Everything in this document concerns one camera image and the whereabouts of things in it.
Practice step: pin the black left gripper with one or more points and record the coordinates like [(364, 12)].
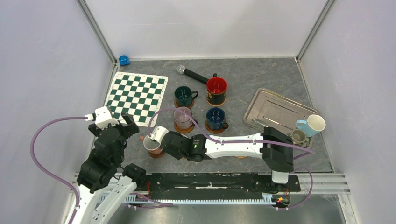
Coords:
[(130, 129)]

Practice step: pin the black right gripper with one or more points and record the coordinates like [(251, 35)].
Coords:
[(165, 144)]

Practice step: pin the light brown grooved coaster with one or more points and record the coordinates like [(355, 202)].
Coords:
[(183, 130)]

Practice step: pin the salmon pink white mug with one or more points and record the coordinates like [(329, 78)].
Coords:
[(149, 144)]

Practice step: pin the lilac cup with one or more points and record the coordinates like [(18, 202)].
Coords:
[(182, 118)]

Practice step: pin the brown grooved wooden coaster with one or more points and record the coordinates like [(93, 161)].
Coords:
[(177, 105)]

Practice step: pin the reddish brown grooved coaster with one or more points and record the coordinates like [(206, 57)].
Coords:
[(215, 131)]

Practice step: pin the dark blue mug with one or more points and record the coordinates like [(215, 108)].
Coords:
[(216, 119)]

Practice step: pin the dark green mug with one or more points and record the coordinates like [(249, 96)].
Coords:
[(184, 95)]

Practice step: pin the small grey cup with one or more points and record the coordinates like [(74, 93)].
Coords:
[(299, 138)]

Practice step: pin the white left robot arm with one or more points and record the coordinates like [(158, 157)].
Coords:
[(101, 166)]

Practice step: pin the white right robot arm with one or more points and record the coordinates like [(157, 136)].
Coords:
[(271, 145)]

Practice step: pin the dark walnut wooden coaster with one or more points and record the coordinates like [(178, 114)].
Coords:
[(156, 154)]

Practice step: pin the woven rattan coaster far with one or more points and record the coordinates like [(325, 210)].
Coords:
[(215, 102)]

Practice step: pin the cream cup lower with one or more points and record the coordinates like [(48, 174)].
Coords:
[(313, 125)]

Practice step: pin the green white chessboard mat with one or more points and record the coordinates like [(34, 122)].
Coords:
[(140, 95)]

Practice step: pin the blue toy car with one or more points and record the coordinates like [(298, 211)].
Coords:
[(123, 60)]

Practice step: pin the black handheld microphone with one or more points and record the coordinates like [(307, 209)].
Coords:
[(184, 71)]

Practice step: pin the metal serving tray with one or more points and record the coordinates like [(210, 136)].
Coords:
[(269, 109)]

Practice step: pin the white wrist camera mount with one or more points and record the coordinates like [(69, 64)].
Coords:
[(158, 133)]

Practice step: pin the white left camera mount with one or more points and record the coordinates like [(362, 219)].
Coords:
[(102, 118)]

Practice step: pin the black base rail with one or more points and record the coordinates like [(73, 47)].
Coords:
[(216, 186)]

